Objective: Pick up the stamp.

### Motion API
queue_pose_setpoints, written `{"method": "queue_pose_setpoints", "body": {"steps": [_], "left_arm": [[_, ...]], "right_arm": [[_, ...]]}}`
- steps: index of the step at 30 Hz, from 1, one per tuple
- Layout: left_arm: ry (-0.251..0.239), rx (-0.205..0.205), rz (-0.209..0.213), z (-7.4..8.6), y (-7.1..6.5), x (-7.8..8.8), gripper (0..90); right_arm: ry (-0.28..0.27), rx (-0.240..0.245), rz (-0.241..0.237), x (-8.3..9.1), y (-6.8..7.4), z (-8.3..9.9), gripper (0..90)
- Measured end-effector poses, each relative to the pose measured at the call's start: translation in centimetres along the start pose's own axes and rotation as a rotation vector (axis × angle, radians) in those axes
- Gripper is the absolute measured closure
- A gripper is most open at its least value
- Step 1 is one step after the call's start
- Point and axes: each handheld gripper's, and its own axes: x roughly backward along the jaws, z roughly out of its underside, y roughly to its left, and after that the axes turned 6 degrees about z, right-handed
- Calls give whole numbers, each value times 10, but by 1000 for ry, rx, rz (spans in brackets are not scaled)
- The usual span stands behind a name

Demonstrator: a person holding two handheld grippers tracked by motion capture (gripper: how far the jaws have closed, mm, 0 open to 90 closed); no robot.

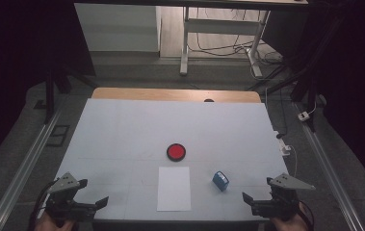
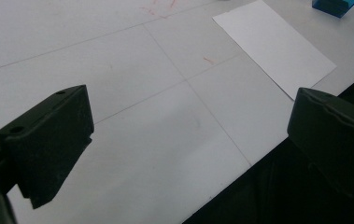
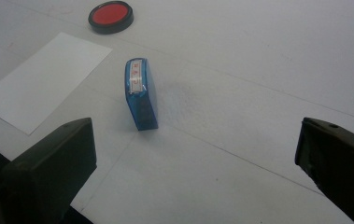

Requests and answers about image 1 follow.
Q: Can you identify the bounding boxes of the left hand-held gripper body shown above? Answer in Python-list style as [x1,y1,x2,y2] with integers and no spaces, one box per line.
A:
[44,171,97,223]

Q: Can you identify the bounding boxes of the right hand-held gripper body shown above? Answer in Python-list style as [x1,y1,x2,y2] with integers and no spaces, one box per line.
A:
[251,172,317,221]

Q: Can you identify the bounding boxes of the blue stamp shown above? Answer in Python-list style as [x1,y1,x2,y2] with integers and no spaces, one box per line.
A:
[212,170,230,193]

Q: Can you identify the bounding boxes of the round red ink pad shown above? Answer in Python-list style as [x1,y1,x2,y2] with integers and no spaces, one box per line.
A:
[166,142,187,163]

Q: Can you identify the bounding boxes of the person's right hand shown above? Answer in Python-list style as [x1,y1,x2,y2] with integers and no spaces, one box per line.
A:
[269,205,309,231]

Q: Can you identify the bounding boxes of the person's left hand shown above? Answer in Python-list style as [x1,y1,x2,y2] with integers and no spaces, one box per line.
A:
[35,211,75,231]

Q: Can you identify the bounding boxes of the white power strip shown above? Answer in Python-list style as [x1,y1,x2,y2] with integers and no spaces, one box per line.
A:
[274,130,292,157]

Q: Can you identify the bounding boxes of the white paper sheet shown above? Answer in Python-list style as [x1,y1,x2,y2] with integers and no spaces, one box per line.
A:
[156,166,193,213]

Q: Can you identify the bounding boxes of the white table cover sheet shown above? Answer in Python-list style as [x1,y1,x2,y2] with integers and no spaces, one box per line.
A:
[45,97,305,223]

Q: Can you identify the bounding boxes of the black metal stand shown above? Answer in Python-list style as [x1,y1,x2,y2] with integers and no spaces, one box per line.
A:
[247,9,348,133]
[42,62,98,125]

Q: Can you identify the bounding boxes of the wooden table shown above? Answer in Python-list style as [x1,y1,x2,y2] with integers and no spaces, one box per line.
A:
[91,87,262,104]

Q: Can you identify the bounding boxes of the white cabinet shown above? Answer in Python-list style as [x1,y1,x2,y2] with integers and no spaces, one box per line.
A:
[73,3,162,53]

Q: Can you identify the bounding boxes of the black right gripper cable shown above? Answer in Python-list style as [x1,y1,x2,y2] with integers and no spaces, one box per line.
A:
[299,200,316,231]

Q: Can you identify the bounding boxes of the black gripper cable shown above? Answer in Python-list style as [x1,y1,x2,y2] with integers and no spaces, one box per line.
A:
[299,200,316,231]
[29,180,59,231]

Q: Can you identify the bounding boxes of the thin white cable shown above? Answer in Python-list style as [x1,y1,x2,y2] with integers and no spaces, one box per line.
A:
[287,143,300,179]

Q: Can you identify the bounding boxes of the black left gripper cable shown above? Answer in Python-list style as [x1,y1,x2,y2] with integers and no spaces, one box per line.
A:
[29,180,59,231]

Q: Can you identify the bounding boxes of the black rectangular floor frame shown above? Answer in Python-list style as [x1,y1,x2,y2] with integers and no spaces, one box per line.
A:
[45,124,71,148]

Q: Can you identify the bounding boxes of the metal floor rail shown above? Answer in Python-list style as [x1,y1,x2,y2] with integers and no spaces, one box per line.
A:
[293,101,365,231]
[0,104,66,231]

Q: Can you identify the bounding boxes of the black floor cables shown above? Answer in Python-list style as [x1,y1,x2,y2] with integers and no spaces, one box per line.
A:
[188,8,284,65]

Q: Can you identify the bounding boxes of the white desk frame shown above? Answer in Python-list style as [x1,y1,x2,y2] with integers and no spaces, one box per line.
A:
[179,6,272,78]

